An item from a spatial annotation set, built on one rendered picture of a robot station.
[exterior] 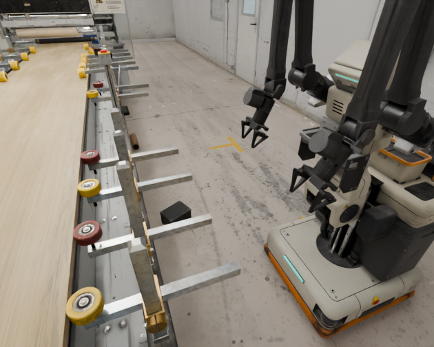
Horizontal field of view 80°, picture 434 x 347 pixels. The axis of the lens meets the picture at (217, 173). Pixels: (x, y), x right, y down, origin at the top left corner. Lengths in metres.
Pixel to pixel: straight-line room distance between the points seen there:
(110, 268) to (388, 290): 1.35
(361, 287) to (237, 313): 0.68
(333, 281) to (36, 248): 1.33
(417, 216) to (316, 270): 0.56
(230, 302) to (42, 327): 1.16
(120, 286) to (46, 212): 0.37
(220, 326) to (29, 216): 1.11
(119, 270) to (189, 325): 0.67
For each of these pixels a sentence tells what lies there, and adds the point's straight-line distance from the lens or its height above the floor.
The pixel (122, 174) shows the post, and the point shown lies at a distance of 0.74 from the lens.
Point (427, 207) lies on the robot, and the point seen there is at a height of 0.81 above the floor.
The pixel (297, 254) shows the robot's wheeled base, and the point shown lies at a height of 0.28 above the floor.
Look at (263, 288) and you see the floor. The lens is 1.79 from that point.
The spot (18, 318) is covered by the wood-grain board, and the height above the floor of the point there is 0.90.
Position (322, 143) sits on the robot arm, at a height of 1.20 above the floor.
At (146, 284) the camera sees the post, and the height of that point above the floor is 0.98.
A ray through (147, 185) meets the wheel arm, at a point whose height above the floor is 0.85.
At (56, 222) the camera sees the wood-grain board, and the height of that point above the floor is 0.90.
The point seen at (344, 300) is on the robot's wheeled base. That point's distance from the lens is 1.54.
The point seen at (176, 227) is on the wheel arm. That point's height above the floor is 0.82.
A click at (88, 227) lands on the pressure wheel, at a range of 0.92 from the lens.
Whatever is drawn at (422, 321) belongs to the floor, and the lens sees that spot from 2.04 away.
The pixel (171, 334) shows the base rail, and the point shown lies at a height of 0.70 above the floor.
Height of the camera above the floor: 1.51
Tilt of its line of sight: 35 degrees down
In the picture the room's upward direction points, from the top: straight up
